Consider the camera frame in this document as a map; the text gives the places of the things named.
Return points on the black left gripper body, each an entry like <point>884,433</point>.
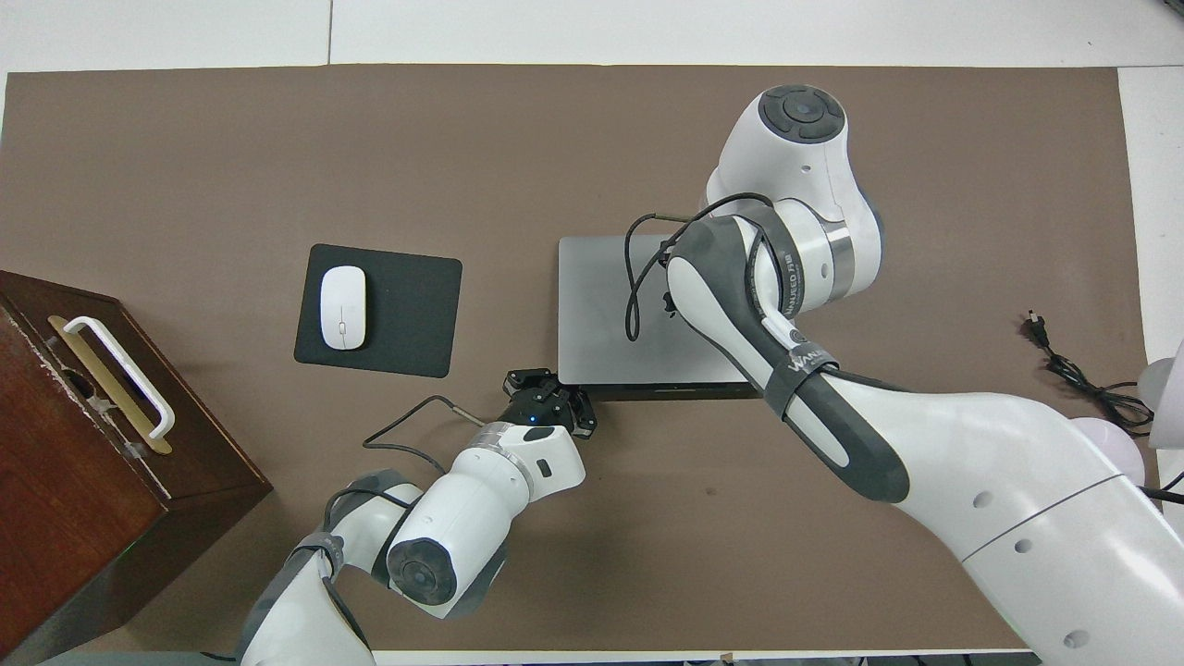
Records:
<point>541,407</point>

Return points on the grey aluminium laptop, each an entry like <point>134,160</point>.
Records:
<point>601,314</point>

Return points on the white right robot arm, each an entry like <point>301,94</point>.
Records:
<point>971,444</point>

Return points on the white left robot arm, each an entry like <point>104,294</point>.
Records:
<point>462,527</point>

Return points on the black mouse pad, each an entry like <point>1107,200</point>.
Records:
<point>407,305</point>

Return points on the white computer mouse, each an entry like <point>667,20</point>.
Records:
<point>343,308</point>

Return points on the brown paper table mat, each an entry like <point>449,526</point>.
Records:
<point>185,157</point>

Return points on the dark brown wooden box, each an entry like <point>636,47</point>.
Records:
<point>92,518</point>

